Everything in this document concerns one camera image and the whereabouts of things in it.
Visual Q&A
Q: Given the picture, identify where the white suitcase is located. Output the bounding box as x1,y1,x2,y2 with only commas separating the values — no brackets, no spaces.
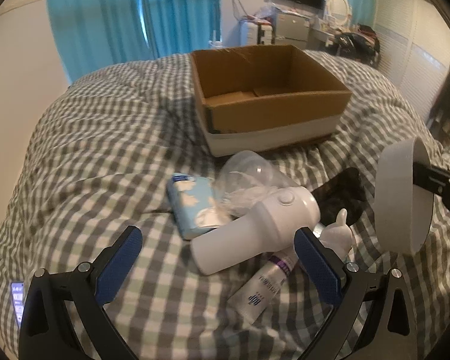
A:
240,20,273,46

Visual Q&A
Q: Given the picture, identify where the large blue curtain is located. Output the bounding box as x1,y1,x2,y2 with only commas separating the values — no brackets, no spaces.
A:
46,0,220,81

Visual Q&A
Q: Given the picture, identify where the clear plastic bag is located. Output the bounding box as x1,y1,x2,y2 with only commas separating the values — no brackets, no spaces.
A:
213,150,298,218

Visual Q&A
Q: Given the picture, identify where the white BOP toothpaste tube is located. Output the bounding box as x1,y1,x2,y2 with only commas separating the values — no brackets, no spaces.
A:
227,246,298,324

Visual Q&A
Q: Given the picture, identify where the white dressing table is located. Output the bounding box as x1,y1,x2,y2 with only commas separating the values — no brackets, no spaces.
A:
307,16,335,50

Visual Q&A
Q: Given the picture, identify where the white tape roll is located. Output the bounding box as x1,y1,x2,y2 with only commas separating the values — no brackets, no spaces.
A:
373,137,434,255

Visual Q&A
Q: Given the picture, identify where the white louvered wardrobe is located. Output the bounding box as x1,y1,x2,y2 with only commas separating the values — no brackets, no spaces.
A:
373,0,450,120

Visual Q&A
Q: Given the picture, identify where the brown cardboard box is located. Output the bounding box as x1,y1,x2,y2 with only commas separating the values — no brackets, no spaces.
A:
190,45,351,157

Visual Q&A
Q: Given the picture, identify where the grey mini fridge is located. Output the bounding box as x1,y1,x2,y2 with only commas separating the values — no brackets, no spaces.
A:
274,12,311,50

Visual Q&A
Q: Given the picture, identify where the white hair dryer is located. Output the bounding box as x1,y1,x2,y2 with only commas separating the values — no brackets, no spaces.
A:
190,187,320,275

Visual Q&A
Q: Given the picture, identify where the blue tissue pack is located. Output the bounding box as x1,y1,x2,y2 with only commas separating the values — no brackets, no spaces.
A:
166,173,231,241

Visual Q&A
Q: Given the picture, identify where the grey checkered duvet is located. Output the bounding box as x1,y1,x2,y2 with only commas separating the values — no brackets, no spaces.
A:
0,51,450,359

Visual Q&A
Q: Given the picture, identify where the black pouch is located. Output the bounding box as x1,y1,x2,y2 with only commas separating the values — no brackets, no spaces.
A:
312,167,367,226

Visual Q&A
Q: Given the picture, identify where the oval vanity mirror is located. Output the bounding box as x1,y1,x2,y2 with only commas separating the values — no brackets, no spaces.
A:
323,0,353,28

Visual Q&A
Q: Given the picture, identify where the black bags pile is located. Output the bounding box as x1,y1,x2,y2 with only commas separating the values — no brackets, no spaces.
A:
325,24,381,69

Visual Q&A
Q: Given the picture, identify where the smartphone with lit screen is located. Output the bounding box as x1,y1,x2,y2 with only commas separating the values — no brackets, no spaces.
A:
10,282,25,328

